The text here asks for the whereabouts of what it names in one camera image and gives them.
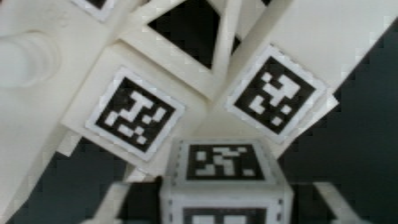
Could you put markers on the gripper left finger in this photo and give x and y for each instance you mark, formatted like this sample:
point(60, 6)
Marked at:
point(130, 205)

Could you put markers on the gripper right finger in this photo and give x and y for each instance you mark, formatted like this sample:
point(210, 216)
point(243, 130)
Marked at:
point(320, 206)

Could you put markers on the white tagged cube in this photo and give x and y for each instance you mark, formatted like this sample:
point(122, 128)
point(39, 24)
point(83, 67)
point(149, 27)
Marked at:
point(224, 185)

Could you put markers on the white chair back frame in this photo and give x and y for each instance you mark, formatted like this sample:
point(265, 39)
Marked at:
point(131, 72)

